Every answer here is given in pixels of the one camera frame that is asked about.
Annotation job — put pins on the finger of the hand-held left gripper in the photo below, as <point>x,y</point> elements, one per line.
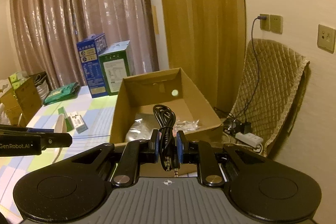
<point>39,130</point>
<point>57,140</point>

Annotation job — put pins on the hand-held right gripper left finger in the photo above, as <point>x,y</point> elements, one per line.
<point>155,146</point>

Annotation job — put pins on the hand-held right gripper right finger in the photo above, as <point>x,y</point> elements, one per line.
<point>179,146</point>

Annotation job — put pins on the clear plastic bag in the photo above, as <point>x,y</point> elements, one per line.
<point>187,125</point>

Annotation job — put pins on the silver foil bag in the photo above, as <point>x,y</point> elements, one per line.
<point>140,127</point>

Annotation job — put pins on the cardboard box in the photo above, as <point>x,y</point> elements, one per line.
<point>147,87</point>

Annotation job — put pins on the checkered cloth desktop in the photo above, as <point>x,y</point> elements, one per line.
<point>92,113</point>

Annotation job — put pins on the green and white carton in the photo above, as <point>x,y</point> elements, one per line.
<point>65,116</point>

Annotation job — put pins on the white slim carton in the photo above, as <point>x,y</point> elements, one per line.
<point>78,123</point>

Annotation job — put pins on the brown storage carton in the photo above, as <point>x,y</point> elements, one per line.
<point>23,100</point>

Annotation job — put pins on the green wrapped packet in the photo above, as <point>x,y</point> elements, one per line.
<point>61,94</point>

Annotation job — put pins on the white striped bag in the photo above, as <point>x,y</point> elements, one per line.
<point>41,86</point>

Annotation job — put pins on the small green boxes stack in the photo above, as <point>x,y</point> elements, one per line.
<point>18,79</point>

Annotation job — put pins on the black power adapter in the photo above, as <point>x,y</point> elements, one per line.
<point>246,127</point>

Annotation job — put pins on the white power strip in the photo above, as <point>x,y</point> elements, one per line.
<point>249,138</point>

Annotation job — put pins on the tall blue box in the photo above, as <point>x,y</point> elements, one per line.
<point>92,66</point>

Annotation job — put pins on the tall green box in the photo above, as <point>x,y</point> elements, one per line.
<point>115,71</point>

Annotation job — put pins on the quilted chair back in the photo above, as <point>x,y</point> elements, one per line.
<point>275,82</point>

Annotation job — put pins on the pink curtain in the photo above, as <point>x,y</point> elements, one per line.
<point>78,16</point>

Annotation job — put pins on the tan curtain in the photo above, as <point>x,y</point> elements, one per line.
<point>202,16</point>

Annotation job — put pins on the wall socket with plug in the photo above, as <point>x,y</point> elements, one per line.
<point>264,22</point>

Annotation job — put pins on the large beige wall socket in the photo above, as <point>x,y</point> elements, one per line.
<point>326,38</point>

